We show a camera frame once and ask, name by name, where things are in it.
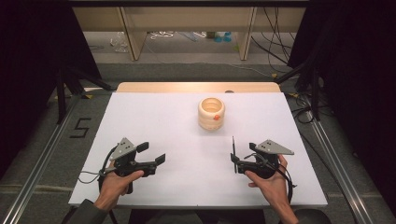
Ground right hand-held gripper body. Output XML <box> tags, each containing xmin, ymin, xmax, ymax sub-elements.
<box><xmin>237</xmin><ymin>139</ymin><xmax>295</xmax><ymax>180</ymax></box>

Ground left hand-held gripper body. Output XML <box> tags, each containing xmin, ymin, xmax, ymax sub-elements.
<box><xmin>108</xmin><ymin>137</ymin><xmax>158</xmax><ymax>179</ymax></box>

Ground thin black pen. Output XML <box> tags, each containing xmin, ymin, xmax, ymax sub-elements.
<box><xmin>231</xmin><ymin>135</ymin><xmax>237</xmax><ymax>174</ymax></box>

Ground cream ceramic cup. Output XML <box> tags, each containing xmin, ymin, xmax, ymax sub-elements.
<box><xmin>197</xmin><ymin>96</ymin><xmax>226</xmax><ymax>132</ymax></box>

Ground person's right hand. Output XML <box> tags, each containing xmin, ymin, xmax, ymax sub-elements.
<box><xmin>244</xmin><ymin>154</ymin><xmax>301</xmax><ymax>217</ymax></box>

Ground person's left hand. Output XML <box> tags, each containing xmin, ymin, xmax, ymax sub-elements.
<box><xmin>92</xmin><ymin>169</ymin><xmax>146</xmax><ymax>213</ymax></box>

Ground white board table cover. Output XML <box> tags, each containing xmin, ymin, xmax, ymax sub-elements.
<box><xmin>67</xmin><ymin>91</ymin><xmax>329</xmax><ymax>209</ymax></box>

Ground black metal stand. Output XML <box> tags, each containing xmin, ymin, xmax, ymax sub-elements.
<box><xmin>274</xmin><ymin>60</ymin><xmax>322</xmax><ymax>121</ymax></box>
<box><xmin>55</xmin><ymin>65</ymin><xmax>114</xmax><ymax>126</ymax></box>

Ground blue plastic cups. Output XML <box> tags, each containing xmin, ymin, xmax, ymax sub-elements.
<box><xmin>214</xmin><ymin>31</ymin><xmax>233</xmax><ymax>44</ymax></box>

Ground black curtain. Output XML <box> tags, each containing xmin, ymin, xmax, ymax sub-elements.
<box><xmin>0</xmin><ymin>0</ymin><xmax>102</xmax><ymax>180</ymax></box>
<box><xmin>286</xmin><ymin>0</ymin><xmax>396</xmax><ymax>216</ymax></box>

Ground wooden shelf unit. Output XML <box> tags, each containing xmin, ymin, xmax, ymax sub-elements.
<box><xmin>72</xmin><ymin>6</ymin><xmax>307</xmax><ymax>62</ymax></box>

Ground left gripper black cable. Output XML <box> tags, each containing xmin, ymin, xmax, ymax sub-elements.
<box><xmin>77</xmin><ymin>145</ymin><xmax>120</xmax><ymax>191</ymax></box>

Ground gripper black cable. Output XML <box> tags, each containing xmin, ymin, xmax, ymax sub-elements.
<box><xmin>77</xmin><ymin>145</ymin><xmax>120</xmax><ymax>191</ymax></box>
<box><xmin>243</xmin><ymin>151</ymin><xmax>297</xmax><ymax>204</ymax></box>

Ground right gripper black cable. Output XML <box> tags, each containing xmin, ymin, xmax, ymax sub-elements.
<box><xmin>243</xmin><ymin>151</ymin><xmax>297</xmax><ymax>204</ymax></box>

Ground aluminium floor rail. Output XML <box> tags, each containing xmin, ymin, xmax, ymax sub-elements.
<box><xmin>306</xmin><ymin>110</ymin><xmax>376</xmax><ymax>224</ymax></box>
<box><xmin>0</xmin><ymin>92</ymin><xmax>82</xmax><ymax>224</ymax></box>

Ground black floor cables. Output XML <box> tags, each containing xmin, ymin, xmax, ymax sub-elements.
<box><xmin>250</xmin><ymin>7</ymin><xmax>312</xmax><ymax>125</ymax></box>

